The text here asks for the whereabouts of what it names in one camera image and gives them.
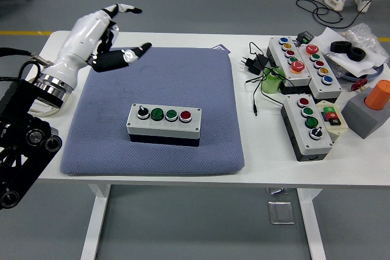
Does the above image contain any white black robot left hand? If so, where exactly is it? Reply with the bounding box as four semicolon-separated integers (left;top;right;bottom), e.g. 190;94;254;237
41;3;152;86

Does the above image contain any grey four-button control box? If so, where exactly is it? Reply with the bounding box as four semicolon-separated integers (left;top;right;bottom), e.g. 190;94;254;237
280;94;333;162
126;103;202;147

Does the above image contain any grey five-button emergency-stop box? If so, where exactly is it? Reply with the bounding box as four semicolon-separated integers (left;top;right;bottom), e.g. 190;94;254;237
297;43;342;100
267;37;313;95

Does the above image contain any white oval tray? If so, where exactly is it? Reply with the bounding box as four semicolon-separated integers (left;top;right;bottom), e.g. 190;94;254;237
29;95;74;118

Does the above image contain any blue-grey padded mat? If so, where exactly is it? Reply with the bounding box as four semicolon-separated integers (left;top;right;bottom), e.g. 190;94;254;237
60;47;246;177

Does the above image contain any purple white label card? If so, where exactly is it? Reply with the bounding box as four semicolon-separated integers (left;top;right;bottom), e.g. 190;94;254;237
211;43;232;54

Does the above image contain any black power adapter plug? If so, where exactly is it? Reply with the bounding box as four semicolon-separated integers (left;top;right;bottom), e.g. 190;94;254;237
241;54;269;76

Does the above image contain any white table leg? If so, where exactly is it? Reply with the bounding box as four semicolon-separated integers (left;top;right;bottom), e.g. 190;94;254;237
80;184;112;260
297;188;327;260

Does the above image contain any translucent green cylinder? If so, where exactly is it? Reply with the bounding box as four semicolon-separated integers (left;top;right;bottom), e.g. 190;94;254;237
261;68;286;94

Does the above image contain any small black terminal module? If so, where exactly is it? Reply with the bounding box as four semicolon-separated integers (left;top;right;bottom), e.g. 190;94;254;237
296;30;315;44

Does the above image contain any white paper sheet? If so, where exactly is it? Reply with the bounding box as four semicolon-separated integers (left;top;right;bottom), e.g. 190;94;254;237
310;27;389;77

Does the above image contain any small silver floor plate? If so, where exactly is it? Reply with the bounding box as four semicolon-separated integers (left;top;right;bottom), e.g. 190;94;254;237
266;187;290;196

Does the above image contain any silver floor socket plate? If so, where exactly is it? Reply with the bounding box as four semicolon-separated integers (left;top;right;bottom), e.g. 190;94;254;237
268;201;296;225

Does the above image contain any clear bubble wrap bag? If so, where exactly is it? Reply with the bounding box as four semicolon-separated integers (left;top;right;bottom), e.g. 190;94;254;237
341;23;385;57

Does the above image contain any blue-rimmed round disc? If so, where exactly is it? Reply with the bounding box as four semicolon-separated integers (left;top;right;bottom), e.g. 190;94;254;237
333;58;386;83

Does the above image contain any grey block holder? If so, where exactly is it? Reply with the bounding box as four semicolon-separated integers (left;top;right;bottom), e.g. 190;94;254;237
341;86;389;139

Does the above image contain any orange cylinder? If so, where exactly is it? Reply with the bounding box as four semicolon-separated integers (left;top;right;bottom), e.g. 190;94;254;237
364;79;390;111

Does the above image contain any black adapter cord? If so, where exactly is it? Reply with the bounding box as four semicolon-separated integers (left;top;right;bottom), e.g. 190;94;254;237
245;41;286;117

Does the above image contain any black foam ring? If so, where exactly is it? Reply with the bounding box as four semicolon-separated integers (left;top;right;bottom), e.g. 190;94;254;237
330;40;352;54
347;47;367;61

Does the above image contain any cream three-key switch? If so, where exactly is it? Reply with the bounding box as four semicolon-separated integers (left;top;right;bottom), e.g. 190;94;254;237
316;100;349;142

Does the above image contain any red knob handle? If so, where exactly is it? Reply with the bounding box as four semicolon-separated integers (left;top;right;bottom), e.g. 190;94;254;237
349;79;369;92

